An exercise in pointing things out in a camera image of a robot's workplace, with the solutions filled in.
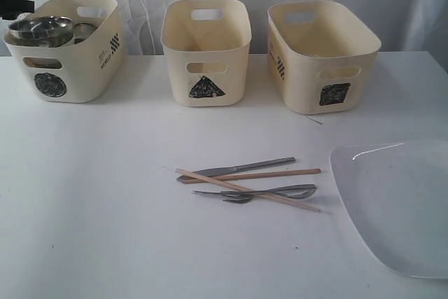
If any stainless steel bowl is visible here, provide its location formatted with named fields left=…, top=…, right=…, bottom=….
left=8, top=16, right=74, bottom=48

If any steel mug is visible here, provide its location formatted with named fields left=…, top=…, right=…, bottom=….
left=73, top=22, right=97, bottom=44
left=23, top=57, right=62, bottom=69

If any white ceramic bowl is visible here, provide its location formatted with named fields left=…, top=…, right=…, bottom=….
left=50, top=32, right=75, bottom=48

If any cream bin with circle mark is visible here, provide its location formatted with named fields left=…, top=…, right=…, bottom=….
left=3, top=0, right=126, bottom=103

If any cream bin with triangle mark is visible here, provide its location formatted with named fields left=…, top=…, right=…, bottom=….
left=160, top=0, right=252, bottom=107

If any wooden chopstick diagonal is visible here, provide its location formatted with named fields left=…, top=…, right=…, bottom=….
left=176, top=168, right=321, bottom=212

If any steel table knife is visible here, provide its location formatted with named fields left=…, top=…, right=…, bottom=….
left=194, top=157, right=296, bottom=177

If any steel fork short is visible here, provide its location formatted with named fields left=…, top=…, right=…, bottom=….
left=223, top=195, right=253, bottom=204

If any cream bin with square mark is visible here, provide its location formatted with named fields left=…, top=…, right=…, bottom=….
left=267, top=0, right=382, bottom=115

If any white square plate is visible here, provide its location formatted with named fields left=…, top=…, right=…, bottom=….
left=330, top=139, right=447, bottom=280

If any thin wire scrap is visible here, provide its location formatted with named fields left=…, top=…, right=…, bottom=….
left=307, top=116, right=323, bottom=125

